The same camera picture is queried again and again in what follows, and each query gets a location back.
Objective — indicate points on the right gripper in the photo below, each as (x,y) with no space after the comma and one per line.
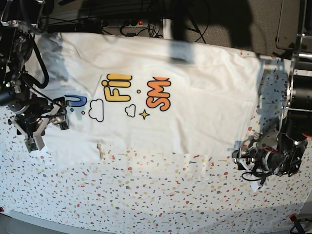
(38,113)

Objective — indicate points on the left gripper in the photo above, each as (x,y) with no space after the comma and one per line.
(260,161)

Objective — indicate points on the white printed T-shirt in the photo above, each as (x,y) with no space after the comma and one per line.
(165,96)

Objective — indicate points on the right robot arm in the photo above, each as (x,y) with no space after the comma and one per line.
(22,70)

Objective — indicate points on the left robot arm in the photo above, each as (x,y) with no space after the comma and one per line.
(294,124)

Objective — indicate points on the terrazzo pattern tablecloth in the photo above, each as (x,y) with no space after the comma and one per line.
(146,192)

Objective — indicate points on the red clamp bottom right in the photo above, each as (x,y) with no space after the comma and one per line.
(297,227)

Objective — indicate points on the black table clamp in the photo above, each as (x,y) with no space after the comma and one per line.
(130,35)

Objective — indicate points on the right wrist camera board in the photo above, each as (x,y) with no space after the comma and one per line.
(34,143)

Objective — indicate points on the power strip with red switch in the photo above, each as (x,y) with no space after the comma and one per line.
(114,23)

